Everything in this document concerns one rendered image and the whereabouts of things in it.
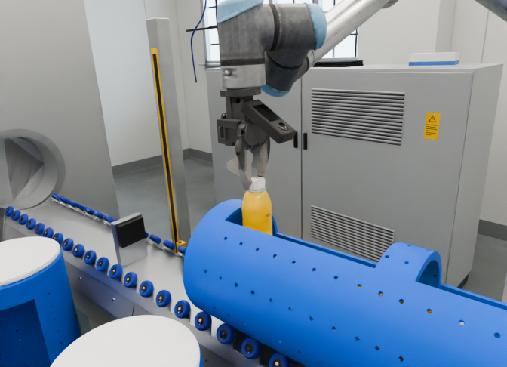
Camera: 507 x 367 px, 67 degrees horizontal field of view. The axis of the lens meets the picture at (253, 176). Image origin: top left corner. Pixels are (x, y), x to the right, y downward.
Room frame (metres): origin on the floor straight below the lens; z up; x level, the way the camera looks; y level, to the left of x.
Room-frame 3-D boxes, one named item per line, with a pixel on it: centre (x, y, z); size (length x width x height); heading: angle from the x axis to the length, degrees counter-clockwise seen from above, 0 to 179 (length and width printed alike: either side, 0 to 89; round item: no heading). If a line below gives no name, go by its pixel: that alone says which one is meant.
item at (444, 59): (2.28, -1.06, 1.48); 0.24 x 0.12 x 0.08; 52
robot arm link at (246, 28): (0.80, 0.01, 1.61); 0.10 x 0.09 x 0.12; 108
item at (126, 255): (1.12, 0.41, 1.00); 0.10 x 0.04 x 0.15; 140
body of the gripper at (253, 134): (0.81, 0.02, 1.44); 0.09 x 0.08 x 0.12; 50
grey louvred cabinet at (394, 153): (2.87, -0.54, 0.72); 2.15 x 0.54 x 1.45; 44
